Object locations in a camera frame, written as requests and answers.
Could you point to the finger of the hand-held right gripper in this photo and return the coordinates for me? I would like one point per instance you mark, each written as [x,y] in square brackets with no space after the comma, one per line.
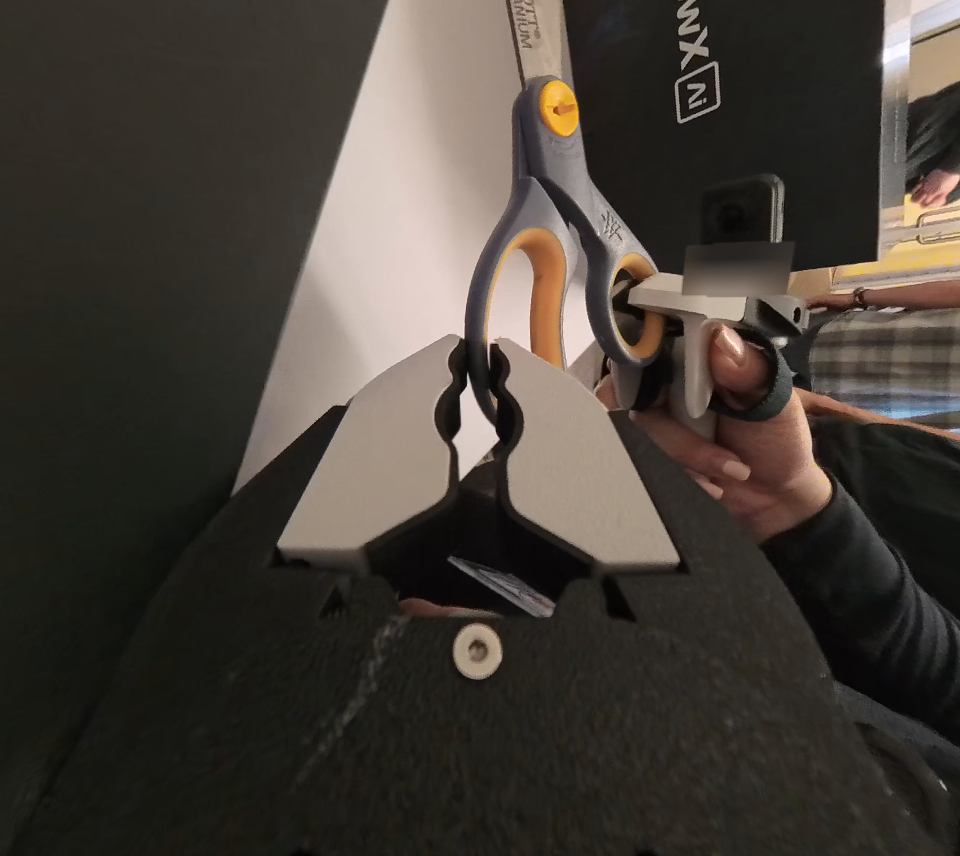
[660,289]

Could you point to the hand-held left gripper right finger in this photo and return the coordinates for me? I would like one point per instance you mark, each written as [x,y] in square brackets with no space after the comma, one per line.
[577,481]

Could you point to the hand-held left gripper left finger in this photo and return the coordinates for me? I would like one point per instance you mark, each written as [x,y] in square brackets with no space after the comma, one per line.
[375,466]

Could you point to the grey and orange scissors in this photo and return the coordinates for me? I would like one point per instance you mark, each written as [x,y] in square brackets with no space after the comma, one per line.
[559,195]

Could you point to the person's right forearm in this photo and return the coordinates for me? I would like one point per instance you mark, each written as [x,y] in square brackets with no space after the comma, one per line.
[862,608]

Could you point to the person's right hand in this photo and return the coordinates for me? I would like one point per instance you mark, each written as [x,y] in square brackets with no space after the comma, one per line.
[757,466]

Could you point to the printed card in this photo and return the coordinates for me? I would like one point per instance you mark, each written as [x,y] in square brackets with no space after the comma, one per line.
[502,582]

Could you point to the black printed panel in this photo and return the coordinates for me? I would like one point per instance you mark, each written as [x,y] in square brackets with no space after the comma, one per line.
[637,8]

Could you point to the white paper sheet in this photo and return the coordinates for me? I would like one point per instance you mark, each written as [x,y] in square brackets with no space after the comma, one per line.
[390,233]

